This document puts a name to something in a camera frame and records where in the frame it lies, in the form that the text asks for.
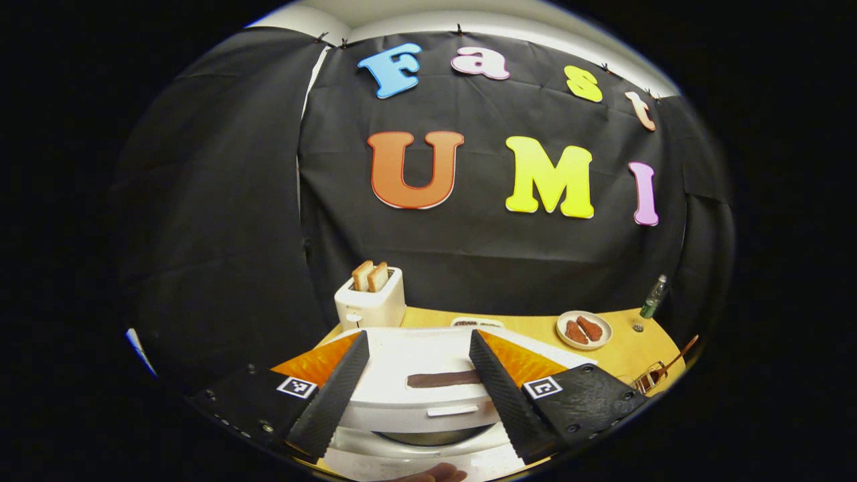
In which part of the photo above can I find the green glass bottle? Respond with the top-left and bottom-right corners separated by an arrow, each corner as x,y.
639,274 -> 669,319

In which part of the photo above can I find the white round plate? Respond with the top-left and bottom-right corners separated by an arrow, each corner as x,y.
556,311 -> 613,351

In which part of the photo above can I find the wire chopstick holder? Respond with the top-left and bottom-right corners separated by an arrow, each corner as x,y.
631,361 -> 672,396

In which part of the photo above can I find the white rice cooker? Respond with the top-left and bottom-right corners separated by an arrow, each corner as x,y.
321,327 -> 598,482

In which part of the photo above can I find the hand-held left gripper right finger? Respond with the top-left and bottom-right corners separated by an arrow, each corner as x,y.
469,329 -> 649,465

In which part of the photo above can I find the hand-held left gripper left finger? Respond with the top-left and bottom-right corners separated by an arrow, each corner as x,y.
187,330 -> 371,459

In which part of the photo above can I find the brown wooden spoon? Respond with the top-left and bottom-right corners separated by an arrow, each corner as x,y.
646,335 -> 700,392

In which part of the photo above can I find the white toaster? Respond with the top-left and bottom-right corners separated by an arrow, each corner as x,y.
334,261 -> 407,331

